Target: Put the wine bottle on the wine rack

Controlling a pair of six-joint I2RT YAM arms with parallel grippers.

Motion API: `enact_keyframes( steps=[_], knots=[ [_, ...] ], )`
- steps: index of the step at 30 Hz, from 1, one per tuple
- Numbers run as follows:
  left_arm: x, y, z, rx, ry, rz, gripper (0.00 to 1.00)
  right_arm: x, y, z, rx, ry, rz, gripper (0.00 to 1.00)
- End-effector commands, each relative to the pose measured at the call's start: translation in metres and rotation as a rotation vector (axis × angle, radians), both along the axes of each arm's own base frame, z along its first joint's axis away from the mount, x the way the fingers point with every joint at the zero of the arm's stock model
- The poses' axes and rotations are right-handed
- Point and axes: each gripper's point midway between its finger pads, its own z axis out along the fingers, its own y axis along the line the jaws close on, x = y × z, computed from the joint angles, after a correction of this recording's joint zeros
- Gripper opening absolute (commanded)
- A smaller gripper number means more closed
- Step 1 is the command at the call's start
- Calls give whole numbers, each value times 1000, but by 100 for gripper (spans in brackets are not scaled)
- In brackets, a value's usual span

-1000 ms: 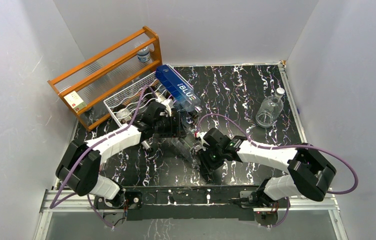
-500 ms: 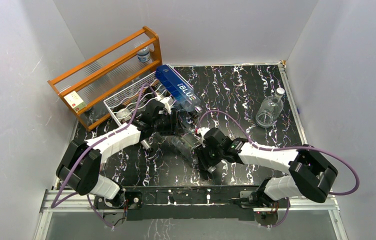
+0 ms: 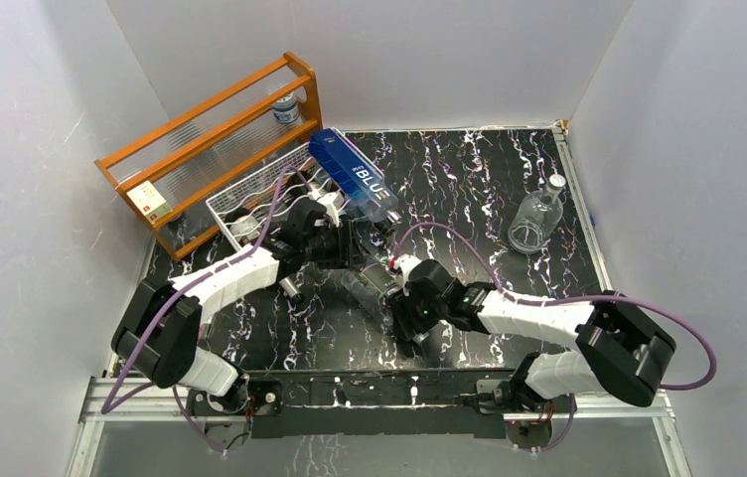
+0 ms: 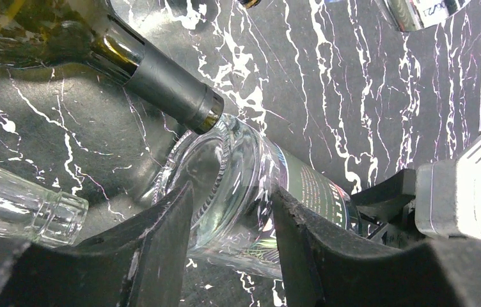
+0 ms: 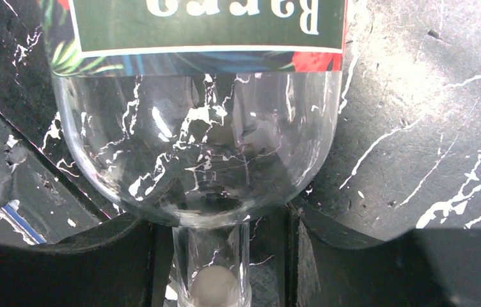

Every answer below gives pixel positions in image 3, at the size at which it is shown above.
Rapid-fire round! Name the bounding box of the round clear bottle white cap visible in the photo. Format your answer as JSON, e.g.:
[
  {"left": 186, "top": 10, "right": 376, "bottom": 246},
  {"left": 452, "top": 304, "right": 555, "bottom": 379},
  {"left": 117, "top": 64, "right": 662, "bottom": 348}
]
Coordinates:
[{"left": 340, "top": 262, "right": 407, "bottom": 336}]

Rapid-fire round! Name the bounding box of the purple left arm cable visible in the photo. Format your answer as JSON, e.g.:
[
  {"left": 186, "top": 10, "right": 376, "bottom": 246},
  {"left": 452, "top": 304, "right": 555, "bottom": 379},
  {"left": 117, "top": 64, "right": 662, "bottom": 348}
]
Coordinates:
[{"left": 99, "top": 164, "right": 322, "bottom": 416}]

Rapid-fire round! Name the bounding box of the large clear bottle white cap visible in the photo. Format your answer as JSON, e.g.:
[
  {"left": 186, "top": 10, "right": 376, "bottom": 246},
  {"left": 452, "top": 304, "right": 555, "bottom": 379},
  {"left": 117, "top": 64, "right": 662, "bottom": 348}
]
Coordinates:
[{"left": 508, "top": 174, "right": 567, "bottom": 253}]

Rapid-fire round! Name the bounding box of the white green small box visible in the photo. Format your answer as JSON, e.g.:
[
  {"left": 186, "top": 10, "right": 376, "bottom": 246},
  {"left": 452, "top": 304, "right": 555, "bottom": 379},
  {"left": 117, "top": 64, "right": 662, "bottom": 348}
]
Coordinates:
[{"left": 127, "top": 181, "right": 173, "bottom": 225}]

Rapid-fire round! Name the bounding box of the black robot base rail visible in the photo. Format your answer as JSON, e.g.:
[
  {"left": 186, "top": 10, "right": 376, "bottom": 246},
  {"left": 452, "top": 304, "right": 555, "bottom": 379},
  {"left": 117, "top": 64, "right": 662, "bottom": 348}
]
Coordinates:
[{"left": 188, "top": 369, "right": 569, "bottom": 448}]

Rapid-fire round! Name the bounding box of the blue white round jar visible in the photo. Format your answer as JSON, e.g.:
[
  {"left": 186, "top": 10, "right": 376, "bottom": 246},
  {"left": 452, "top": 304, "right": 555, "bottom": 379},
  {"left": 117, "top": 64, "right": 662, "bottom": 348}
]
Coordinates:
[{"left": 271, "top": 92, "right": 300, "bottom": 124}]

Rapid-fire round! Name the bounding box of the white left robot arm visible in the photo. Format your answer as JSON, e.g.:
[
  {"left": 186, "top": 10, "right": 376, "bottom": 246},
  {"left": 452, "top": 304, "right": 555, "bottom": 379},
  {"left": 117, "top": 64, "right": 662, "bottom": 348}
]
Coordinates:
[{"left": 111, "top": 198, "right": 366, "bottom": 413}]

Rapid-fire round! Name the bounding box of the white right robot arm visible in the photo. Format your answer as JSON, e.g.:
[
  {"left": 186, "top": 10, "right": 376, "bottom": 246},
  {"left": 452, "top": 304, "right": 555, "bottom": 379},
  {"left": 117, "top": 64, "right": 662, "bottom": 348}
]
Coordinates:
[{"left": 384, "top": 255, "right": 676, "bottom": 413}]

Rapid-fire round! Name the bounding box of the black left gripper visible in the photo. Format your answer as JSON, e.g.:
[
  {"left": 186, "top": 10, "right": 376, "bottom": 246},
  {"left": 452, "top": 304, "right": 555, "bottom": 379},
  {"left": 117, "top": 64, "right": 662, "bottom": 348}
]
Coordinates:
[{"left": 303, "top": 223, "right": 366, "bottom": 271}]

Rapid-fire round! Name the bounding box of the white wire wine rack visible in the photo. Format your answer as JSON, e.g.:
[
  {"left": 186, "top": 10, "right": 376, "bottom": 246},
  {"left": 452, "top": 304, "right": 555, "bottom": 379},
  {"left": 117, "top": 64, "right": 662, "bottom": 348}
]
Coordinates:
[{"left": 206, "top": 143, "right": 331, "bottom": 245}]

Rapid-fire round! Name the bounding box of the orange wooden shelf rack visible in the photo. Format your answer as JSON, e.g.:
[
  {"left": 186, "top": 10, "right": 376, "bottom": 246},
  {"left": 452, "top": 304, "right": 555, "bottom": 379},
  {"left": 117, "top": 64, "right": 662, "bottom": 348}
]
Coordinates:
[{"left": 95, "top": 52, "right": 323, "bottom": 260}]

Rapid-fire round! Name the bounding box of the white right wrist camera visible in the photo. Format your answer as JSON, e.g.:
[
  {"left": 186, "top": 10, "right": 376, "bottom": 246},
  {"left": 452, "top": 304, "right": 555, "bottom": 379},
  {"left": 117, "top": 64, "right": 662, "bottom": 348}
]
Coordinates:
[{"left": 389, "top": 254, "right": 421, "bottom": 281}]

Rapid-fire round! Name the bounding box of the dark green tall wine bottle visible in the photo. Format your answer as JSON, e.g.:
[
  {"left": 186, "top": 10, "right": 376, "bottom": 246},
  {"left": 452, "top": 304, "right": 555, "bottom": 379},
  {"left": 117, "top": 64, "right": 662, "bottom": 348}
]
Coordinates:
[{"left": 280, "top": 172, "right": 349, "bottom": 222}]

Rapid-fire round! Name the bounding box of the green wine bottle grey foil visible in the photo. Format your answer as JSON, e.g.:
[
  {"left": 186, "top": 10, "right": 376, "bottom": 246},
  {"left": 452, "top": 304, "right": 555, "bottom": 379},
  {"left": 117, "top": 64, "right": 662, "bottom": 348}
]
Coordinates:
[{"left": 224, "top": 207, "right": 305, "bottom": 305}]

